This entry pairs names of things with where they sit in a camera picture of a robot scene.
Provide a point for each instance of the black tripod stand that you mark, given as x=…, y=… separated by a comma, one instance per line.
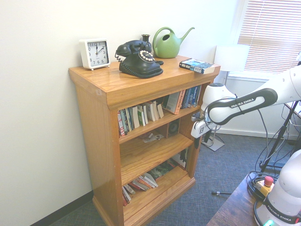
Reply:
x=279, y=136

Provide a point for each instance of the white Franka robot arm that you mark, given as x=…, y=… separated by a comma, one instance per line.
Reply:
x=235, y=106

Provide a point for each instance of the blue paperback book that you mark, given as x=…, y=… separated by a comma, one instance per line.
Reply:
x=197, y=64

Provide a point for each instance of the white shade floor lamp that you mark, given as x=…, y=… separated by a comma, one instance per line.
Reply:
x=231, y=58

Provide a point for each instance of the green watering can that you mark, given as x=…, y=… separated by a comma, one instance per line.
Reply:
x=165, y=49

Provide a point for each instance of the small wooden speaker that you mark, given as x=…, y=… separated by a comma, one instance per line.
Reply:
x=174, y=128

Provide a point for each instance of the red emergency stop button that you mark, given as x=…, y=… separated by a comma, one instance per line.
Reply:
x=268, y=181

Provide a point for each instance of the paperback book white page edge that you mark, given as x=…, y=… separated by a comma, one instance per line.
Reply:
x=151, y=111
x=160, y=111
x=136, y=117
x=145, y=115
x=156, y=110

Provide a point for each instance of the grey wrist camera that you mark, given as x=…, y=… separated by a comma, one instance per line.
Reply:
x=197, y=117

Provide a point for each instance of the green photo cover book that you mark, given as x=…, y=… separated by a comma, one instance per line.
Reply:
x=162, y=170

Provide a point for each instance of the black vintage telephone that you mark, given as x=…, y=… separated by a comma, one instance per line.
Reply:
x=138, y=66

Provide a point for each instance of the white flat board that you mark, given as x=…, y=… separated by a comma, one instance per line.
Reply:
x=292, y=109

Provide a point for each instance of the blue travel guide book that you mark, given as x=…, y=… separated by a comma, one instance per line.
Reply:
x=190, y=98

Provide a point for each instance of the white red patterned book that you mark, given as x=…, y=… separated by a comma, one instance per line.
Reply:
x=129, y=189

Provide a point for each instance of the white square alarm clock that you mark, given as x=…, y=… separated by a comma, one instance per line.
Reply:
x=96, y=53

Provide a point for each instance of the small black vase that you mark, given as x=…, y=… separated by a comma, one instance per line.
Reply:
x=145, y=38

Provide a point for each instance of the orange spine book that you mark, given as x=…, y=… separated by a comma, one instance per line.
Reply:
x=175, y=103

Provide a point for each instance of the black white picture book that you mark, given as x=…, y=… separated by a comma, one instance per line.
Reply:
x=182, y=159

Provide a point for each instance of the blue Thailand guide book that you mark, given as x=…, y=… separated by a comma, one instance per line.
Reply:
x=195, y=96

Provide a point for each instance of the wooden bookshelf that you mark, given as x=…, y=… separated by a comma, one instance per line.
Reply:
x=94, y=117

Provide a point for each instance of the red thin book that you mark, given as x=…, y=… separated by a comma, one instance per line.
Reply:
x=124, y=200

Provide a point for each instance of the orange red slumped book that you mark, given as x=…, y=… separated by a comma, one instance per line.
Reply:
x=141, y=184

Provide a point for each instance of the dark green spine book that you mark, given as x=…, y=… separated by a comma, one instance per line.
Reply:
x=125, y=121

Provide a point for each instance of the grey white slumped book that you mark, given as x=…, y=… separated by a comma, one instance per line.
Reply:
x=150, y=180

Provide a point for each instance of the window blinds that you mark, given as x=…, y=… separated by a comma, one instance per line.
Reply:
x=270, y=35

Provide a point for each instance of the black pen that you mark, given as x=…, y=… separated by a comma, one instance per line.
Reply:
x=221, y=193

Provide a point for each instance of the loose printed cards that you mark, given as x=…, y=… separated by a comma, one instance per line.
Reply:
x=152, y=137

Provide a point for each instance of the dark blue spine book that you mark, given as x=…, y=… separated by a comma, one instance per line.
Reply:
x=185, y=100

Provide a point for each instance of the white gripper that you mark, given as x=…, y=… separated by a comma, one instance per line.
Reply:
x=201, y=129

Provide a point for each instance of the dark teal spine book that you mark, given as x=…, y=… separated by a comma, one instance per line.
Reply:
x=130, y=118

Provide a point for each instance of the red white spine book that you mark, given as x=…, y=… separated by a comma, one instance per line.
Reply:
x=121, y=123

